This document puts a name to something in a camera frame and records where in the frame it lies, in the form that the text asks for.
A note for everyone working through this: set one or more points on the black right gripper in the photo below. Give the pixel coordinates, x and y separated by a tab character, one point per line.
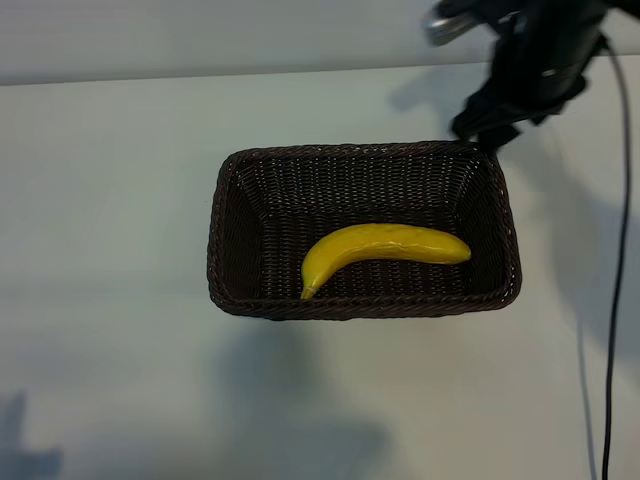
550	60

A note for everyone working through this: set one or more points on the dark brown wicker basket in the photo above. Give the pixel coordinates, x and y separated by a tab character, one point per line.
375	190

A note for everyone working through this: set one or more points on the yellow banana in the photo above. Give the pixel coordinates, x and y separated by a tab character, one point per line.
380	245

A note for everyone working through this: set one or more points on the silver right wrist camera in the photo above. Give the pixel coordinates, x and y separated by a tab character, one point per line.
442	30

